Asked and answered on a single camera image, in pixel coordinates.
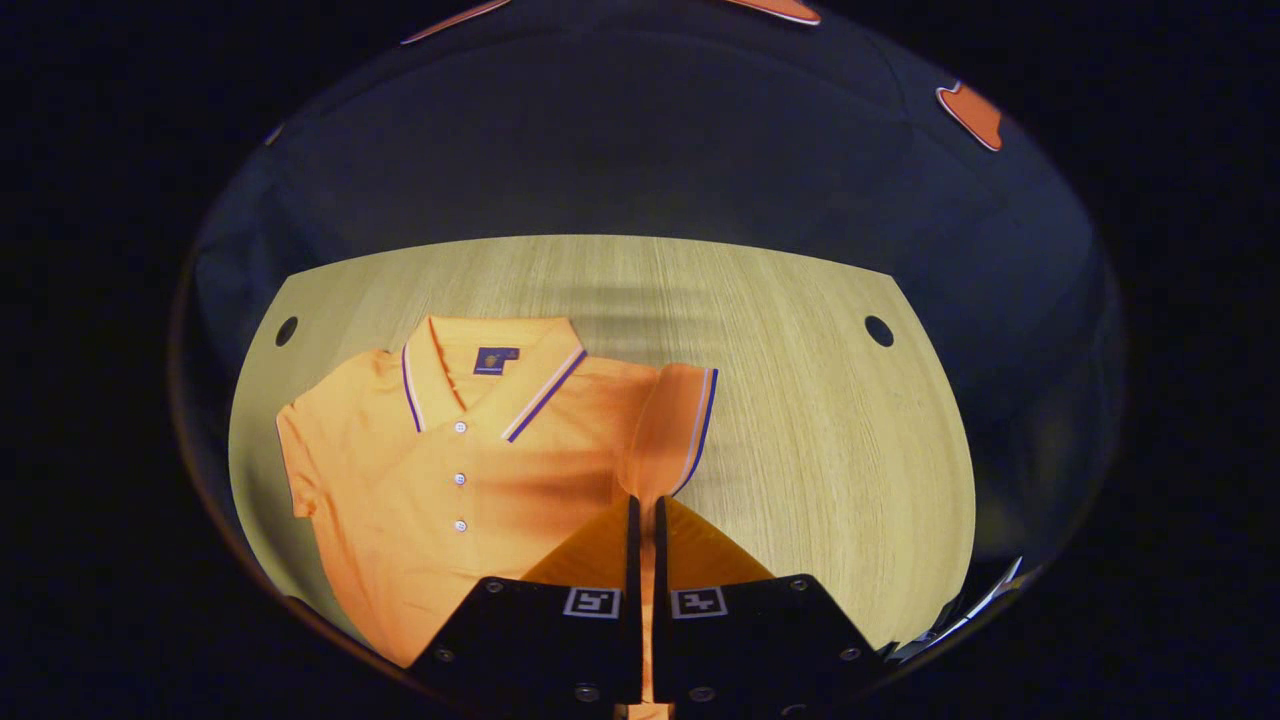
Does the orange T-shirt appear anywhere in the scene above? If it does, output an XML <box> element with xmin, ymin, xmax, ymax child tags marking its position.
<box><xmin>275</xmin><ymin>315</ymin><xmax>719</xmax><ymax>720</ymax></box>

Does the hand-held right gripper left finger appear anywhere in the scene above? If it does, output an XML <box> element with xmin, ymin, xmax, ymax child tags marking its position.
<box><xmin>408</xmin><ymin>493</ymin><xmax>642</xmax><ymax>713</ymax></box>

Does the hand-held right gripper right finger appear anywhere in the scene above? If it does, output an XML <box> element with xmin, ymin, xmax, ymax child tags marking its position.
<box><xmin>652</xmin><ymin>495</ymin><xmax>886</xmax><ymax>713</ymax></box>

